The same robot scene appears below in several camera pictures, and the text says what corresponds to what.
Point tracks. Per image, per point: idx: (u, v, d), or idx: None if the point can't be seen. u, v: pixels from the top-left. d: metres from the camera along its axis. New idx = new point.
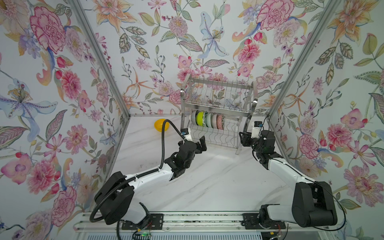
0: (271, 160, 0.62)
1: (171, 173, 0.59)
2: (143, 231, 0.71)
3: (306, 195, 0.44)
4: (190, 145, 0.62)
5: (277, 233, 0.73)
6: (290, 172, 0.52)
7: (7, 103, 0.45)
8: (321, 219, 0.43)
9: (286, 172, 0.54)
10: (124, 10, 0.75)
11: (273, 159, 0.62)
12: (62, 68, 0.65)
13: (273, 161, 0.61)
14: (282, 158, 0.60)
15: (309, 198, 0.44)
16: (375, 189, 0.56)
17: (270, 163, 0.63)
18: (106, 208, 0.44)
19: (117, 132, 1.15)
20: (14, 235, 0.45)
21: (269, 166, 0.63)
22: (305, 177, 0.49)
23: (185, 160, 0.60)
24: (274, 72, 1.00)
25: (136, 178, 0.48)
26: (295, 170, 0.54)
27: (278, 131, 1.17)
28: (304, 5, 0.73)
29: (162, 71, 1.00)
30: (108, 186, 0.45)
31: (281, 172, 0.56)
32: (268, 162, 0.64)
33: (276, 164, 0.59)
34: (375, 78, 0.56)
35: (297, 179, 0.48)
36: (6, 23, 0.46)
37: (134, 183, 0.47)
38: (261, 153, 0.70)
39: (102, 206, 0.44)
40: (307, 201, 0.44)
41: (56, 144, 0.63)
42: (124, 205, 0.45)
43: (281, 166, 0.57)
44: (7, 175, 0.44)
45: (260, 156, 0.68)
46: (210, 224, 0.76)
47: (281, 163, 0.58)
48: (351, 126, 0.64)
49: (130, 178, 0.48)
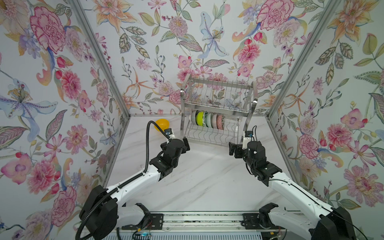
0: (274, 180, 0.55)
1: (158, 173, 0.57)
2: (144, 231, 0.74)
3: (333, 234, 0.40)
4: (177, 142, 0.62)
5: (277, 233, 0.73)
6: (302, 198, 0.47)
7: (7, 103, 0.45)
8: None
9: (296, 197, 0.48)
10: (124, 10, 0.75)
11: (274, 178, 0.55)
12: (62, 68, 0.65)
13: (277, 181, 0.54)
14: (282, 176, 0.55)
15: (335, 234, 0.40)
16: (375, 189, 0.56)
17: (271, 182, 0.56)
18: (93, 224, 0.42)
19: (117, 132, 1.15)
20: (14, 235, 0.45)
21: (270, 184, 0.57)
22: (322, 205, 0.44)
23: (172, 158, 0.61)
24: (274, 71, 1.00)
25: (119, 189, 0.46)
26: (306, 194, 0.48)
27: (278, 131, 1.17)
28: (304, 5, 0.73)
29: (162, 71, 1.00)
30: (90, 202, 0.43)
31: (288, 194, 0.51)
32: (267, 179, 0.58)
33: (280, 184, 0.53)
34: (375, 78, 0.56)
35: (314, 209, 0.44)
36: (6, 23, 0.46)
37: (117, 194, 0.45)
38: (256, 168, 0.62)
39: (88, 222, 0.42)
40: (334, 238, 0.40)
41: (56, 144, 0.63)
42: (111, 217, 0.43)
43: (287, 186, 0.52)
44: (7, 175, 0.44)
45: (256, 172, 0.60)
46: (210, 224, 0.76)
47: (285, 183, 0.53)
48: (351, 126, 0.64)
49: (112, 190, 0.45)
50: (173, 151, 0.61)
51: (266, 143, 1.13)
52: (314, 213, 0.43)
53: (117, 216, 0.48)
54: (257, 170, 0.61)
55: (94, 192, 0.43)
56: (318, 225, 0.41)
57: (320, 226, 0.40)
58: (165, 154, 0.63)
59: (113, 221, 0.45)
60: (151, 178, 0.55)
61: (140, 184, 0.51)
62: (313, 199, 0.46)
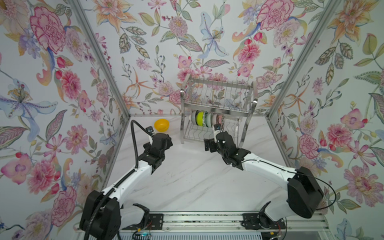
0: (246, 161, 0.59)
1: (149, 166, 0.58)
2: (144, 231, 0.74)
3: (301, 190, 0.44)
4: (161, 134, 0.65)
5: (277, 233, 0.73)
6: (271, 170, 0.51)
7: (7, 103, 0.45)
8: (317, 205, 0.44)
9: (266, 170, 0.52)
10: (124, 10, 0.75)
11: (246, 160, 0.59)
12: (62, 68, 0.65)
13: (248, 162, 0.58)
14: (252, 156, 0.59)
15: (303, 191, 0.44)
16: (375, 189, 0.56)
17: (244, 165, 0.60)
18: (99, 228, 0.41)
19: (117, 132, 1.15)
20: (14, 235, 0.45)
21: (244, 167, 0.61)
22: (287, 169, 0.49)
23: (159, 149, 0.64)
24: (274, 72, 1.00)
25: (115, 188, 0.46)
26: (273, 165, 0.52)
27: (278, 131, 1.17)
28: (304, 5, 0.73)
29: (162, 71, 1.00)
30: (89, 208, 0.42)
31: (260, 171, 0.55)
32: (241, 163, 0.61)
33: (251, 163, 0.57)
34: (375, 78, 0.56)
35: (282, 174, 0.48)
36: (6, 23, 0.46)
37: (115, 193, 0.44)
38: (228, 156, 0.67)
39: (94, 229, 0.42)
40: (303, 195, 0.44)
41: (56, 144, 0.63)
42: (115, 216, 0.43)
43: (258, 164, 0.55)
44: (7, 175, 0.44)
45: (230, 160, 0.63)
46: (211, 224, 0.76)
47: (255, 162, 0.56)
48: (351, 126, 0.64)
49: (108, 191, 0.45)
50: (160, 142, 0.64)
51: (266, 143, 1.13)
52: (283, 179, 0.47)
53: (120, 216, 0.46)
54: (230, 157, 0.64)
55: (90, 198, 0.42)
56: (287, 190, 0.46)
57: (289, 190, 0.45)
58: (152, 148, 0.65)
59: (118, 220, 0.46)
60: (143, 172, 0.56)
61: (136, 180, 0.53)
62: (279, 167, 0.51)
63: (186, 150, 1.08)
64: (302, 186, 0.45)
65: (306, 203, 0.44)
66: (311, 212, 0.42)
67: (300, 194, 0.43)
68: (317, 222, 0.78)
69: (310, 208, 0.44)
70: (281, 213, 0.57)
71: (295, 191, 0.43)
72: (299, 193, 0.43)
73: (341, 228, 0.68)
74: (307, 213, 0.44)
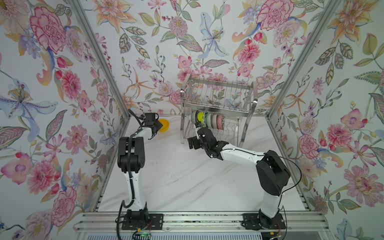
0: (223, 151, 0.64)
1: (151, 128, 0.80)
2: (144, 231, 0.74)
3: (267, 170, 0.49)
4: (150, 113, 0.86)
5: (277, 233, 0.73)
6: (243, 155, 0.57)
7: (7, 103, 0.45)
8: (285, 183, 0.53)
9: (239, 156, 0.58)
10: (124, 10, 0.75)
11: (223, 150, 0.64)
12: (62, 68, 0.65)
13: (224, 151, 0.64)
14: (229, 145, 0.65)
15: (271, 172, 0.50)
16: (375, 189, 0.56)
17: (223, 155, 0.66)
18: (134, 159, 0.59)
19: (117, 133, 1.15)
20: (14, 235, 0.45)
21: (223, 157, 0.66)
22: (257, 153, 0.55)
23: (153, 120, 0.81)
24: (274, 72, 1.00)
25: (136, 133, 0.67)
26: (245, 150, 0.59)
27: (278, 131, 1.17)
28: (304, 5, 0.73)
29: (162, 71, 1.00)
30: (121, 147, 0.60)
31: (235, 158, 0.61)
32: (220, 154, 0.67)
33: (228, 152, 0.63)
34: (375, 79, 0.56)
35: (252, 158, 0.54)
36: (6, 23, 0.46)
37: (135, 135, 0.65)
38: (209, 148, 0.72)
39: (130, 160, 0.59)
40: (271, 175, 0.50)
41: (56, 144, 0.63)
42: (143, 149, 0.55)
43: (233, 152, 0.61)
44: (7, 175, 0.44)
45: (211, 152, 0.69)
46: (210, 224, 0.76)
47: (232, 150, 0.62)
48: (351, 126, 0.64)
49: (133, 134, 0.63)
50: (151, 117, 0.87)
51: (266, 143, 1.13)
52: (253, 162, 0.53)
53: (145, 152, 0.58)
54: (211, 149, 0.70)
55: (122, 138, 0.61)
56: (258, 172, 0.51)
57: (259, 172, 0.51)
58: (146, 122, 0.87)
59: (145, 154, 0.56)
60: (148, 130, 0.77)
61: (146, 133, 0.75)
62: (251, 152, 0.57)
63: (186, 150, 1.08)
64: (269, 167, 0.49)
65: (273, 182, 0.49)
66: (280, 190, 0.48)
67: (267, 174, 0.49)
68: (317, 222, 0.78)
69: (277, 185, 0.50)
70: (271, 205, 0.59)
71: (263, 172, 0.49)
72: (267, 174, 0.49)
73: (341, 228, 0.68)
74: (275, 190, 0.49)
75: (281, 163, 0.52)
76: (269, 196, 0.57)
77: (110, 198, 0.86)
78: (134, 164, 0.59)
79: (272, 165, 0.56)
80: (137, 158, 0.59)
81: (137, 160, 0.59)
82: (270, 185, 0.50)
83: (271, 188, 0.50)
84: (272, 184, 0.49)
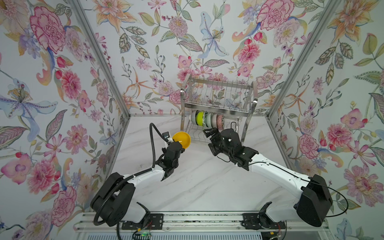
0: (254, 163, 0.55)
1: (162, 172, 0.62)
2: (143, 231, 0.71)
3: (315, 201, 0.42)
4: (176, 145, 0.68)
5: (277, 233, 0.73)
6: (283, 175, 0.48)
7: (7, 103, 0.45)
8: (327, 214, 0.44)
9: (277, 174, 0.49)
10: (124, 10, 0.75)
11: (254, 162, 0.55)
12: (62, 68, 0.65)
13: (256, 164, 0.54)
14: (260, 157, 0.56)
15: (317, 202, 0.42)
16: (375, 189, 0.56)
17: (251, 167, 0.56)
18: (107, 211, 0.43)
19: (117, 132, 1.15)
20: (14, 235, 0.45)
21: (251, 168, 0.57)
22: (300, 177, 0.46)
23: (174, 159, 0.69)
24: (274, 72, 1.00)
25: (134, 176, 0.51)
26: (284, 170, 0.49)
27: (278, 131, 1.17)
28: (304, 5, 0.73)
29: (162, 71, 1.00)
30: (106, 187, 0.46)
31: (268, 174, 0.52)
32: (247, 164, 0.57)
33: (260, 166, 0.53)
34: (375, 78, 0.56)
35: (294, 182, 0.45)
36: (6, 23, 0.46)
37: (133, 180, 0.49)
38: (234, 155, 0.61)
39: (102, 210, 0.44)
40: (317, 205, 0.42)
41: (56, 144, 0.63)
42: (124, 203, 0.45)
43: (267, 167, 0.52)
44: (7, 175, 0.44)
45: (236, 159, 0.59)
46: (210, 224, 0.76)
47: (265, 164, 0.53)
48: (351, 126, 0.64)
49: (128, 176, 0.50)
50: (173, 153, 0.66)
51: (266, 143, 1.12)
52: (296, 187, 0.44)
53: (128, 205, 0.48)
54: (236, 157, 0.60)
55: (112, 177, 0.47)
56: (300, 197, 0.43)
57: (302, 198, 0.43)
58: (166, 155, 0.67)
59: (125, 209, 0.47)
60: (158, 174, 0.60)
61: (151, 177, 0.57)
62: (291, 174, 0.48)
63: (186, 149, 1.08)
64: (316, 196, 0.46)
65: (318, 214, 0.43)
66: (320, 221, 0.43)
67: (313, 204, 0.42)
68: None
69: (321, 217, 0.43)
70: (280, 212, 0.58)
71: (309, 201, 0.41)
72: (315, 204, 0.42)
73: (341, 228, 0.68)
74: (317, 222, 0.43)
75: (328, 191, 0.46)
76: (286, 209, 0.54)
77: None
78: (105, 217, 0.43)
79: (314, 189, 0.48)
80: (110, 211, 0.43)
81: (109, 214, 0.43)
82: (311, 214, 0.43)
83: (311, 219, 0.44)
84: (315, 216, 0.42)
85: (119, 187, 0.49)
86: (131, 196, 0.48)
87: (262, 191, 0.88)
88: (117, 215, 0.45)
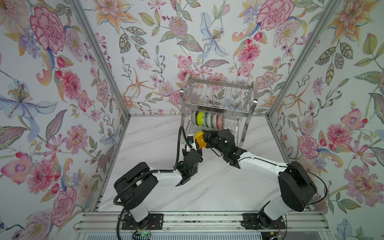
0: (241, 159, 0.62)
1: (180, 178, 0.64)
2: (144, 231, 0.74)
3: (291, 183, 0.46)
4: (195, 156, 0.65)
5: (277, 233, 0.73)
6: (264, 165, 0.53)
7: (7, 103, 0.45)
8: (309, 198, 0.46)
9: (261, 167, 0.54)
10: (124, 10, 0.75)
11: (242, 157, 0.61)
12: (62, 68, 0.65)
13: (243, 159, 0.61)
14: (248, 153, 0.62)
15: (294, 185, 0.46)
16: (375, 189, 0.56)
17: (240, 163, 0.63)
18: (127, 195, 0.46)
19: (117, 132, 1.15)
20: (14, 235, 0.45)
21: (240, 165, 0.63)
22: (279, 164, 0.51)
23: (190, 168, 0.69)
24: (274, 72, 1.00)
25: (158, 172, 0.54)
26: (266, 160, 0.55)
27: (278, 131, 1.17)
28: (304, 5, 0.73)
29: (162, 71, 1.00)
30: (133, 173, 0.49)
31: (254, 167, 0.57)
32: (237, 162, 0.64)
33: (246, 161, 0.60)
34: (375, 78, 0.56)
35: (273, 169, 0.50)
36: (6, 23, 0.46)
37: (156, 175, 0.52)
38: (227, 155, 0.67)
39: (124, 193, 0.46)
40: (295, 188, 0.45)
41: (56, 144, 0.63)
42: (143, 195, 0.48)
43: (252, 161, 0.58)
44: (7, 175, 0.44)
45: (228, 159, 0.66)
46: (210, 224, 0.76)
47: (251, 159, 0.59)
48: (351, 126, 0.64)
49: (153, 170, 0.53)
50: (191, 160, 0.64)
51: (266, 143, 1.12)
52: (275, 173, 0.49)
53: (144, 198, 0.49)
54: (229, 156, 0.67)
55: (142, 165, 0.51)
56: (279, 183, 0.47)
57: (281, 183, 0.47)
58: (183, 162, 0.66)
59: (143, 198, 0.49)
60: (175, 178, 0.62)
61: (169, 180, 0.59)
62: (272, 163, 0.53)
63: None
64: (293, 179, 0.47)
65: (297, 197, 0.45)
66: (302, 205, 0.45)
67: (290, 186, 0.45)
68: (317, 222, 0.78)
69: (301, 201, 0.45)
70: (277, 210, 0.58)
71: (286, 185, 0.45)
72: (291, 186, 0.45)
73: (341, 228, 0.68)
74: (299, 206, 0.45)
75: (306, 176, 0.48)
76: (281, 204, 0.55)
77: (110, 198, 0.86)
78: (125, 200, 0.45)
79: (295, 177, 0.51)
80: (131, 196, 0.45)
81: (129, 198, 0.45)
82: (292, 198, 0.46)
83: (294, 203, 0.46)
84: (296, 199, 0.45)
85: (143, 177, 0.52)
86: (150, 189, 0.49)
87: (262, 191, 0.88)
88: (134, 203, 0.48)
